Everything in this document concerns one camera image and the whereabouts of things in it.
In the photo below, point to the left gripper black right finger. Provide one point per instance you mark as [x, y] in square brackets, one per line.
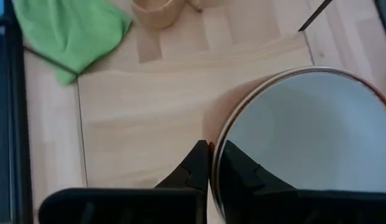
[239, 174]

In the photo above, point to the black metal frame shelf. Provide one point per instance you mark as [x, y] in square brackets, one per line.
[149, 109]

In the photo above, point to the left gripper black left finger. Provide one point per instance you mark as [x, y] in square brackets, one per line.
[193, 174]

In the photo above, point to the black table edge frame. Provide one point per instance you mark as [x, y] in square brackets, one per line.
[12, 124]

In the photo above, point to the wooden block with holes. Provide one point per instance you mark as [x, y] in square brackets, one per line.
[155, 15]

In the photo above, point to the green cloth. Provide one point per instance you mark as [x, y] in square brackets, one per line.
[71, 34]

